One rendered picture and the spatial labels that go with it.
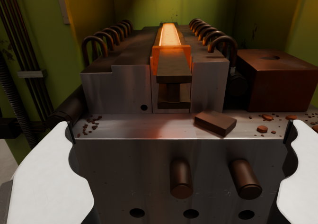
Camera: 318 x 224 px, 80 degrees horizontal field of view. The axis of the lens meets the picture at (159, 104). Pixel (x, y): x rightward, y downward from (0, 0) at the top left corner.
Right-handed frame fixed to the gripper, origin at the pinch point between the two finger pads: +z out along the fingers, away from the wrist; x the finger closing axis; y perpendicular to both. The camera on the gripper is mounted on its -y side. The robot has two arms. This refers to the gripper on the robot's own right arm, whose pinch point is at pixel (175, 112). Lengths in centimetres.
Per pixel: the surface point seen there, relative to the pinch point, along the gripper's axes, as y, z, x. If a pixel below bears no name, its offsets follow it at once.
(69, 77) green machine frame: 7.4, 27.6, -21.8
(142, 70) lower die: 1.5, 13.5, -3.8
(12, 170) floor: 99, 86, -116
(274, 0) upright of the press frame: -5.8, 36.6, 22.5
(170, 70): -1.4, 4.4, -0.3
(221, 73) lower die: 2.2, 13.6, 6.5
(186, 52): -1.0, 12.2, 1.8
